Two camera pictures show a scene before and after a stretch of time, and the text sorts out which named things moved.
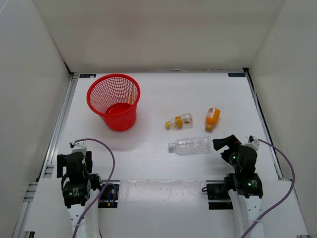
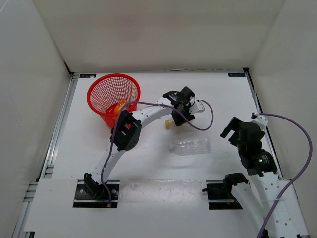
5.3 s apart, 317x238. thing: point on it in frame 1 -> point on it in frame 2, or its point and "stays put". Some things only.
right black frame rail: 264,125 stays put
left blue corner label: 87,75 stays put
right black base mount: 218,198 stays put
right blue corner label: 236,74 stays put
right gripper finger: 230,141 -> 234,125
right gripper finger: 226,155 -> 235,139
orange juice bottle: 212,118 -> 120,102
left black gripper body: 62,162 -> 185,106
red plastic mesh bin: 114,97 stays put
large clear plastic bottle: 196,145 stays put
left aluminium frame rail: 47,169 stays put
